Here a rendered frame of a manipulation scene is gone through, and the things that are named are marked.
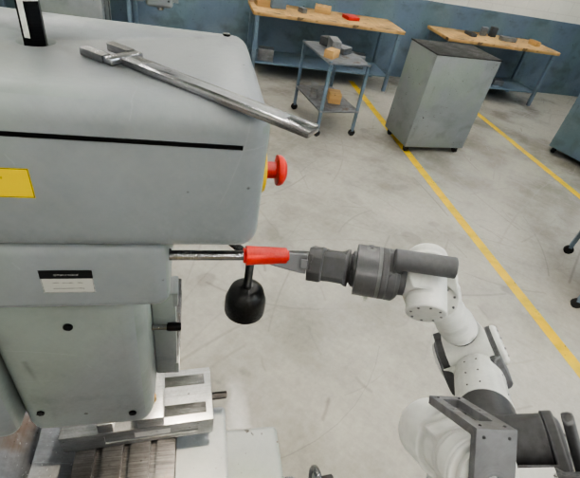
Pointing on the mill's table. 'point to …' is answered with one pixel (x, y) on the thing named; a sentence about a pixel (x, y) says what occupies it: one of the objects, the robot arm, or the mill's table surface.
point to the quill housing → (79, 361)
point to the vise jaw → (155, 406)
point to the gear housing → (68, 274)
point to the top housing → (110, 137)
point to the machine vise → (181, 397)
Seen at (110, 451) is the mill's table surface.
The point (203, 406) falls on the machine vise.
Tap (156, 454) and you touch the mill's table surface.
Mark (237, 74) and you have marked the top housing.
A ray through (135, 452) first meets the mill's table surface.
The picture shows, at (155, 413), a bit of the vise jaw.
